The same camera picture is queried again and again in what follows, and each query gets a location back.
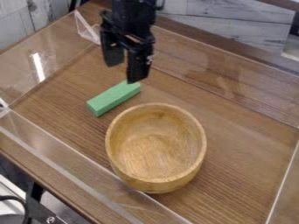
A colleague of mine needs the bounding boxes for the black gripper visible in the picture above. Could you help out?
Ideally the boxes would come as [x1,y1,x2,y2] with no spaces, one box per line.
[99,0,157,84]

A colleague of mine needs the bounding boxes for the green rectangular block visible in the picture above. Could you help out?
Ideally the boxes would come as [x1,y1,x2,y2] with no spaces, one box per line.
[87,81,142,116]

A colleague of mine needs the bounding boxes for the brown wooden bowl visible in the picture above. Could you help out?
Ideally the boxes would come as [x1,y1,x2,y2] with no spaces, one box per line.
[106,102,207,194]

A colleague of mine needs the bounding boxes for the clear acrylic tray enclosure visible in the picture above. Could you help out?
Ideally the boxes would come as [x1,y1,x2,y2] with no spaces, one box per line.
[0,16,299,224]

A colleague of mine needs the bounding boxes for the black cable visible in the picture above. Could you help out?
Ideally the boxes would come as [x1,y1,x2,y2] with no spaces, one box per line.
[0,195,33,224]

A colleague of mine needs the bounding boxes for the black metal table bracket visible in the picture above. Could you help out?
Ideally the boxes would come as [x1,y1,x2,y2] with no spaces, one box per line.
[26,182,67,224]

